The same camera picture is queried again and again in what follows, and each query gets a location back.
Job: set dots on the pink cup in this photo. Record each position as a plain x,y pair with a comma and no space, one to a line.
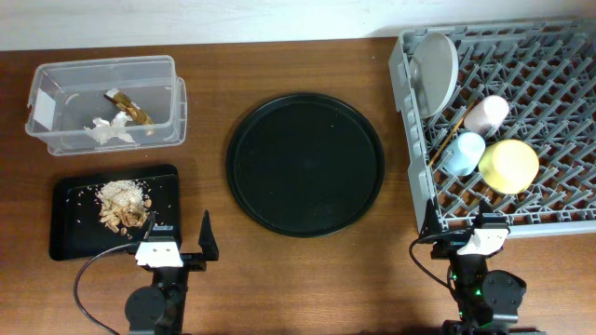
488,114

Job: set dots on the clear plastic bin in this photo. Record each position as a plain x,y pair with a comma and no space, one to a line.
66,96

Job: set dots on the grey plate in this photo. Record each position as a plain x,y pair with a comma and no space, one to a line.
434,66

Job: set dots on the black rectangular tray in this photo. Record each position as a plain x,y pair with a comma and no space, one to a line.
76,230

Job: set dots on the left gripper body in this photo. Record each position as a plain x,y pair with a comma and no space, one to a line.
194,262

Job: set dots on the wooden chopstick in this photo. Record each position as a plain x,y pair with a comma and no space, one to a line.
449,137

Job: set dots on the food scraps and rice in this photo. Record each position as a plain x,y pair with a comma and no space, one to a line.
119,207

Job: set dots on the yellow bowl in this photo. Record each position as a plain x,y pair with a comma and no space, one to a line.
509,166

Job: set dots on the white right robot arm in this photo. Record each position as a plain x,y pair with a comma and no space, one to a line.
487,301

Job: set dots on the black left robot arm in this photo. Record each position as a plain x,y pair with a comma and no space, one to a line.
159,307

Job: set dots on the grey dishwasher rack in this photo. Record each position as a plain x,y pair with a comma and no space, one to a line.
545,70

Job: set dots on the gold foil wrapper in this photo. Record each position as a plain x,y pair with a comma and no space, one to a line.
131,110

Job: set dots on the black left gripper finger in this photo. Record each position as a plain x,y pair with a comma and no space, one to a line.
151,222
206,240

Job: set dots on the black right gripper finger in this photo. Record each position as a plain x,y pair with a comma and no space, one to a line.
485,208
431,226

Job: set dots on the white tissue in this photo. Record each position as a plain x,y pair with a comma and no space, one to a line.
105,130

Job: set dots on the light blue cup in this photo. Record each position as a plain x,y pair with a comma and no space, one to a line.
466,151

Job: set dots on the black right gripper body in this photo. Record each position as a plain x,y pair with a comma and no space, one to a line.
445,252

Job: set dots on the round black tray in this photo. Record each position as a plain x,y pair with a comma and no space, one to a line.
305,165

